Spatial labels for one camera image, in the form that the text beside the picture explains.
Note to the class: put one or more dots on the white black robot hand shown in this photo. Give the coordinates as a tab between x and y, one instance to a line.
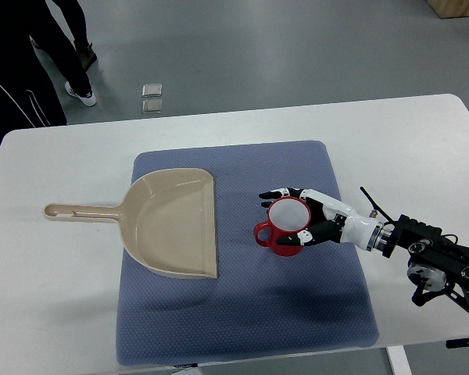
330	220

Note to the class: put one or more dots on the red cup white inside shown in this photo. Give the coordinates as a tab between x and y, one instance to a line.
285	216

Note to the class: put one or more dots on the beige plastic dustpan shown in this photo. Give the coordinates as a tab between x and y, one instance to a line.
167	222

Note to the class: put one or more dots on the blue textured mat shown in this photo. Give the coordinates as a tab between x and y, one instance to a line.
261	304

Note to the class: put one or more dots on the white table leg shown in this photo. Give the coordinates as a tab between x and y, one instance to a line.
398	360

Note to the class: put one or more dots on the black table control panel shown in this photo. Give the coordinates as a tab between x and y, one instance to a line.
457	343

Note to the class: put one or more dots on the upper metal floor plate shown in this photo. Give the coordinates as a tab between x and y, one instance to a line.
151	90

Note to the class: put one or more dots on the wooden box corner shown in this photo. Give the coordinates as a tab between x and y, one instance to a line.
447	9

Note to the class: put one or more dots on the person in black trousers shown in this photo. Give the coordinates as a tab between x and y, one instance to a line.
27	95

